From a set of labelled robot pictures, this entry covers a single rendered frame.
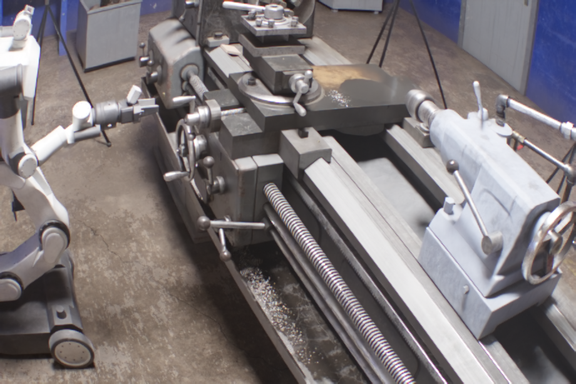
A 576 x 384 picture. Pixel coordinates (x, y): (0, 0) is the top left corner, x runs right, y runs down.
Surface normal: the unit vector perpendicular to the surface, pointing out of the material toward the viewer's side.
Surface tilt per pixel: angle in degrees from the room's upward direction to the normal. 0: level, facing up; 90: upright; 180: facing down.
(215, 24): 90
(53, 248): 90
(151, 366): 0
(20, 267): 90
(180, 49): 32
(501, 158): 0
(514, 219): 78
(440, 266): 90
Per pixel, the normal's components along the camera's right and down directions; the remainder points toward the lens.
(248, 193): 0.39, 0.54
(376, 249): -0.48, -0.58
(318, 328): 0.07, -0.83
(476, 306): -0.92, 0.16
